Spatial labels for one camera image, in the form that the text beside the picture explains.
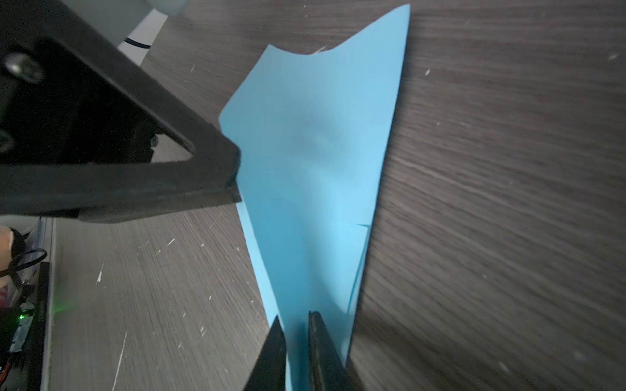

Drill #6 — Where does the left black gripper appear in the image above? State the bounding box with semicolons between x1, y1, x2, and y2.
1;1;241;223

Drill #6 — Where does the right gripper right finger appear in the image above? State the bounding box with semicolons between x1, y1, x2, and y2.
308;311;360;391

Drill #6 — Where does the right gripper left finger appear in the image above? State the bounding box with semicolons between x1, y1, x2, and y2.
243;316;287;391

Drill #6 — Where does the light blue paper sheet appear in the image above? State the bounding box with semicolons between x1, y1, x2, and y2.
219;4;411;390

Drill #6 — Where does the pink plush toy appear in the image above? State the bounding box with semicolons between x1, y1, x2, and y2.
0;226;26;270

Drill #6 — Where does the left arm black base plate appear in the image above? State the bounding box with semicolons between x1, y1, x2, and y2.
24;262;50;391

